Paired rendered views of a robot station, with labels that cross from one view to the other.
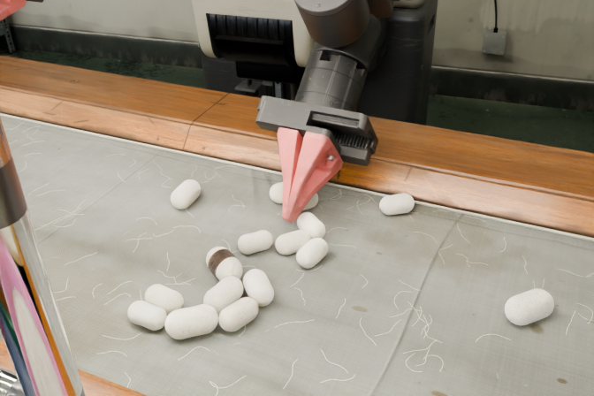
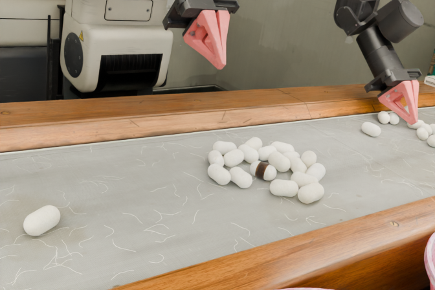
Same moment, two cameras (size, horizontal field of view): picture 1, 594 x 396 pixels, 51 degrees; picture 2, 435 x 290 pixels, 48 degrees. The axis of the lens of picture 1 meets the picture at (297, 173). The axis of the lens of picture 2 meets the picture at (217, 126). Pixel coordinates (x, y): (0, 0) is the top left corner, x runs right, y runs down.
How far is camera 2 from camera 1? 1.01 m
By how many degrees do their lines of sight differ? 56
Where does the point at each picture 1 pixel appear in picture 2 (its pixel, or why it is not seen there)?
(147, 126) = (286, 112)
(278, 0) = (158, 40)
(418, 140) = not seen: hidden behind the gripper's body
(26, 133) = (233, 136)
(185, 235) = (399, 143)
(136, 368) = not seen: outside the picture
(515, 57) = not seen: hidden behind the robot
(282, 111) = (400, 74)
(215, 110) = (294, 96)
